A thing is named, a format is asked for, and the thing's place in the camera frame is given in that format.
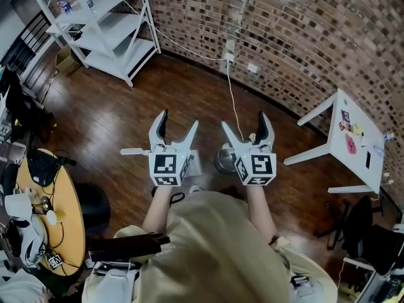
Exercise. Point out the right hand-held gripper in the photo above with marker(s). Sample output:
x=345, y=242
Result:
x=259, y=167

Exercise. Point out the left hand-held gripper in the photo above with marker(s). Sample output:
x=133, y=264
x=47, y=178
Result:
x=165, y=167

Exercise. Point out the metal bucket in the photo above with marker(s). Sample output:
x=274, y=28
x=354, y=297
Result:
x=224, y=161

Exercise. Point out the person's left forearm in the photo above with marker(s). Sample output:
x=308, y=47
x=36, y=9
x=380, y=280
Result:
x=156, y=210

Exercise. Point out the person's right forearm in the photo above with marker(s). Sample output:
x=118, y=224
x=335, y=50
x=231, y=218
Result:
x=260, y=210

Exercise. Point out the person's left white shoe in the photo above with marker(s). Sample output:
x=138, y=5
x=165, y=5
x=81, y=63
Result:
x=195, y=188

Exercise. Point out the dark printed cards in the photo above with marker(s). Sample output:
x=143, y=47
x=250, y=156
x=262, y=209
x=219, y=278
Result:
x=345, y=120

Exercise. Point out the pink packet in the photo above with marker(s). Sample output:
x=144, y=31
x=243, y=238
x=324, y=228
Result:
x=351, y=144

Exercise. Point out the yellow wrapper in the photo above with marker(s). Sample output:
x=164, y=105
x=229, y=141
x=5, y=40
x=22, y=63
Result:
x=358, y=129

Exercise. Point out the white rectangular table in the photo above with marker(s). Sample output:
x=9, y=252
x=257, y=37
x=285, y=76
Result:
x=353, y=169

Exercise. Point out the black phone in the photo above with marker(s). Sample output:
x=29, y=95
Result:
x=368, y=160

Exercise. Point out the person's beige shirt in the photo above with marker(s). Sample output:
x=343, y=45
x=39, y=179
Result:
x=214, y=251

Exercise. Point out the black chest pack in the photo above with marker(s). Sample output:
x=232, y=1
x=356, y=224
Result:
x=126, y=248

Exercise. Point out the white shelf unit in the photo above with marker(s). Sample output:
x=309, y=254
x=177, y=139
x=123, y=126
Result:
x=104, y=27

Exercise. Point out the cardboard box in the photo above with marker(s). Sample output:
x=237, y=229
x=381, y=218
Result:
x=66, y=62

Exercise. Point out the round wooden table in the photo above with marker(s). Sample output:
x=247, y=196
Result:
x=69, y=216

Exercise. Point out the black bag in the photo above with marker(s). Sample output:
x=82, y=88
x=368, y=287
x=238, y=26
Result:
x=41, y=167

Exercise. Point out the small clear water bottle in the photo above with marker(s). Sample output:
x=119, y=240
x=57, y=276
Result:
x=389, y=136

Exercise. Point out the yellow paper cup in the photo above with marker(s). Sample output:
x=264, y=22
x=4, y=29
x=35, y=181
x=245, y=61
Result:
x=56, y=217

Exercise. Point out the small brass object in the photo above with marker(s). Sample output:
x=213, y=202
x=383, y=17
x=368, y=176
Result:
x=42, y=204

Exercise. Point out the black office chair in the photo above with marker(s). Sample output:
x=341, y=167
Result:
x=366, y=232

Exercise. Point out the black jacket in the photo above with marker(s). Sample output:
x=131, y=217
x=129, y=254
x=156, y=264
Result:
x=22, y=106

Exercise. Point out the clear bottle blue label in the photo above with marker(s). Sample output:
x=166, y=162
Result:
x=90, y=2
x=64, y=5

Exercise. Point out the grey chest harness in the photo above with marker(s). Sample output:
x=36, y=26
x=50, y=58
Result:
x=113, y=286

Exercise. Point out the white lamp shade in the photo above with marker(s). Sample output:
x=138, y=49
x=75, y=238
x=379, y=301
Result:
x=17, y=204

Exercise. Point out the black metal railing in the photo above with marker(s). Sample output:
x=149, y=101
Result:
x=25, y=43

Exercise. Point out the spare white gripper device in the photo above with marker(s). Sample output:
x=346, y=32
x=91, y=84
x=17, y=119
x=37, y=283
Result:
x=31, y=241

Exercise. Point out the white cabinet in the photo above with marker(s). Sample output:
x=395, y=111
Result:
x=378, y=286

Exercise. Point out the white wall outlet plate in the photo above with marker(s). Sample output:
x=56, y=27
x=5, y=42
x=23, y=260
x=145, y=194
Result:
x=252, y=68

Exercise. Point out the white wall socket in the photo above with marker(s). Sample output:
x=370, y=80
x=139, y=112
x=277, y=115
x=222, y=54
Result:
x=229, y=56

